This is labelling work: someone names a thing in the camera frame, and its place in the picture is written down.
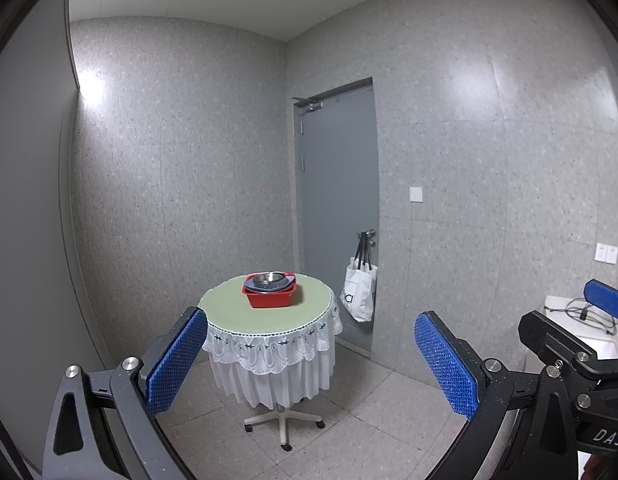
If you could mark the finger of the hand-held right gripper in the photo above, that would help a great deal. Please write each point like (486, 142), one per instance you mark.
(609, 300)
(549, 332)

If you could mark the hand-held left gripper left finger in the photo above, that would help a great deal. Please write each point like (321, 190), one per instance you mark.
(174, 362)

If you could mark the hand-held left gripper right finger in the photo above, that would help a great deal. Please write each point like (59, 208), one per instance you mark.
(446, 362)

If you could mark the red plastic basin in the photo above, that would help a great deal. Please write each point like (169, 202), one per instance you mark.
(271, 299)

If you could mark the medium steel bowl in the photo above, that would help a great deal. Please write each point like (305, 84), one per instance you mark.
(268, 278)

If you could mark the blue plate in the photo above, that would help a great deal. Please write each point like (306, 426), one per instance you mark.
(284, 286)

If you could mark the white cabinet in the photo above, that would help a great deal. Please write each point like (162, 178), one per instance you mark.
(601, 342)

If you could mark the round table with tablecloth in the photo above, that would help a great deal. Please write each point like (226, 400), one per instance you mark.
(269, 340)

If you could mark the white tote bag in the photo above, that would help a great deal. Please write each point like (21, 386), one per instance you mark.
(360, 292)

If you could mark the white wheeled table base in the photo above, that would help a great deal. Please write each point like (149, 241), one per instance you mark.
(284, 420)

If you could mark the grey door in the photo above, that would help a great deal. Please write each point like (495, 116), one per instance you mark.
(339, 185)

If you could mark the metal door closer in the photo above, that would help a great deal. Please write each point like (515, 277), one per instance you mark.
(311, 104)

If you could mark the white wall socket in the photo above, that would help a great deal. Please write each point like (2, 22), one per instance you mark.
(606, 253)

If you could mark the white light switch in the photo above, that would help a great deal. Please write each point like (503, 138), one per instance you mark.
(416, 194)

